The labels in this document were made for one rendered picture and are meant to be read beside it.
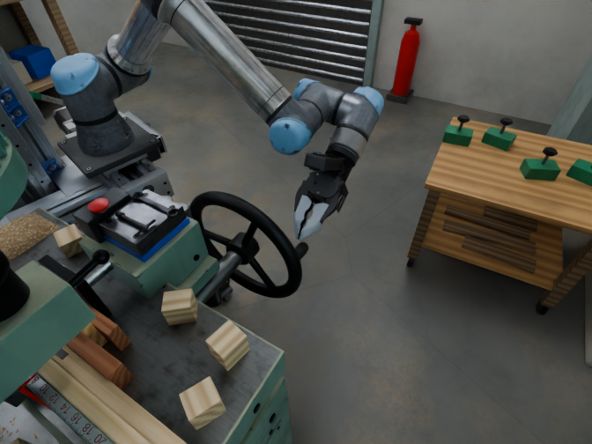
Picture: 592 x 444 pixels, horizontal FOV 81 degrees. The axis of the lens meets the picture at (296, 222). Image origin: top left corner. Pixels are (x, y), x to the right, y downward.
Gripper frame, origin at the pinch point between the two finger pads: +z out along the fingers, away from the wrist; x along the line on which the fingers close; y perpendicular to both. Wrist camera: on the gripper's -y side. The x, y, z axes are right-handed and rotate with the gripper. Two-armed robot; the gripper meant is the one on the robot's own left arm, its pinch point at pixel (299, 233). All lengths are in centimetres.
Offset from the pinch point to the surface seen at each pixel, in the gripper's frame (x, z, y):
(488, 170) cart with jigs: -32, -63, 74
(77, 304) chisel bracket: 7.1, 22.0, -34.1
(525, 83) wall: -38, -192, 180
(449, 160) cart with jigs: -17, -62, 74
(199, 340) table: -0.4, 22.8, -18.5
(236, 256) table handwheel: 9.3, 9.9, -2.2
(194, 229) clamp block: 11.1, 8.9, -16.4
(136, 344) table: 6.9, 27.2, -21.0
